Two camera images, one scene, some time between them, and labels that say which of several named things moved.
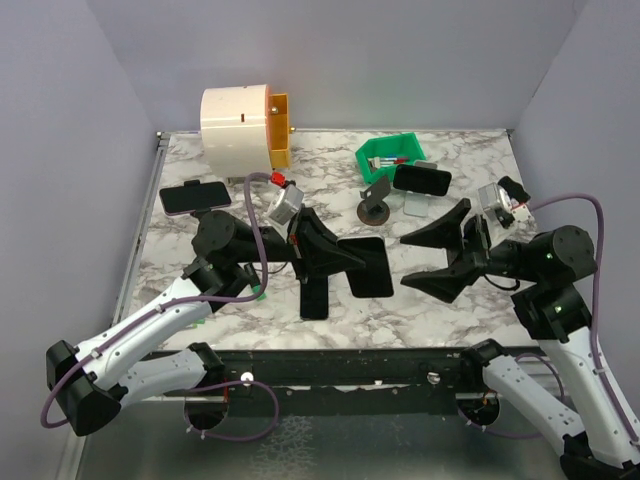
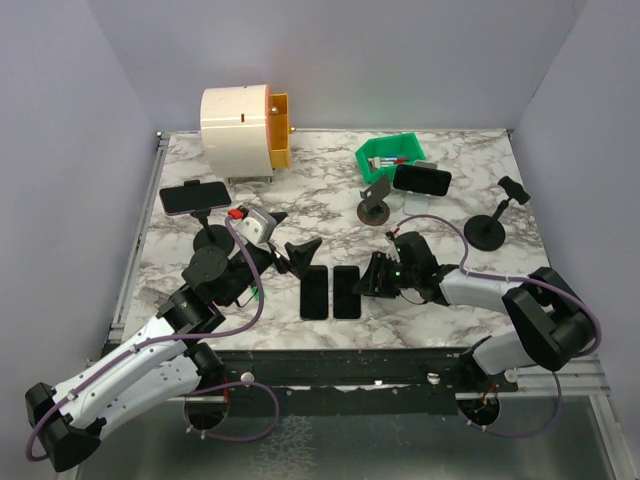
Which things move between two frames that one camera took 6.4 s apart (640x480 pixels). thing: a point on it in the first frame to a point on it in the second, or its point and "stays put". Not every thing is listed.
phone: (421, 180) stays put
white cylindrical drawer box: (234, 128) stays put
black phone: (314, 298) stays put
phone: (199, 196) stays put
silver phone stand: (417, 204) stays put
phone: (374, 280) to (346, 301)
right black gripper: (471, 246) to (373, 284)
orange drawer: (278, 130) stays put
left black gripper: (313, 247) to (300, 256)
